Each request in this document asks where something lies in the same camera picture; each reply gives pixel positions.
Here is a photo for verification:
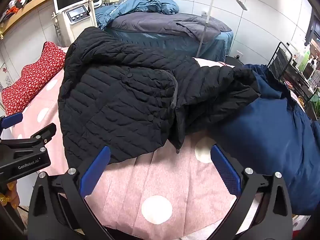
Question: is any small white grey device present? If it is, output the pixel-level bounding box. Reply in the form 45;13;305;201
93;0;119;7

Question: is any person's left hand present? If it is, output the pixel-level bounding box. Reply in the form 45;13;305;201
0;181;21;209

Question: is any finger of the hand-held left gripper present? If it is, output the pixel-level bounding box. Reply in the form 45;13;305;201
0;112;23;138
13;123;57;159

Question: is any white floor lamp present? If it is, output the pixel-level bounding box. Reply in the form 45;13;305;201
196;0;248;58

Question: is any wooden cubby shelf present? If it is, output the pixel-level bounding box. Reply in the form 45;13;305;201
0;0;98;39

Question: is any teal massage bed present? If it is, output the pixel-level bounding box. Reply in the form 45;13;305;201
104;27;234;63

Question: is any white pump bottle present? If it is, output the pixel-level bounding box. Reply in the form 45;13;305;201
291;41;304;65

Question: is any navy blue garment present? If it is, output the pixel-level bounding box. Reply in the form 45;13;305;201
207;64;320;215

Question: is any red floral pillow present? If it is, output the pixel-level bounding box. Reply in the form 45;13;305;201
1;41;68;117

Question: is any dark brown bottle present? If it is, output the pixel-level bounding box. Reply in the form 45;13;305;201
302;62;314;80

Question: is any black quilted jacket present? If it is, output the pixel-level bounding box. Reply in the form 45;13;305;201
57;26;262;164

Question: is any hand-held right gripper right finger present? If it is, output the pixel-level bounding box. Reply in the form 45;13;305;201
207;144;293;240

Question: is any black wire cart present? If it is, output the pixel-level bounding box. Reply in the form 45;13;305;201
267;41;320;120

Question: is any green bottle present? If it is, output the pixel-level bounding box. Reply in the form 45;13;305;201
298;44;312;72

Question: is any pink polka dot blanket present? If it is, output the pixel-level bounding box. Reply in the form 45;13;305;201
11;56;265;238

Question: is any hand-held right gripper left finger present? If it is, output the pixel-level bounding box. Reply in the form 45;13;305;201
27;145;112;240

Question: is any white machine with screen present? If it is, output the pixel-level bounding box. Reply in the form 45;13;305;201
52;0;98;48

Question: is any green plant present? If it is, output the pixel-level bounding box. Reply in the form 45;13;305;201
309;87;320;120

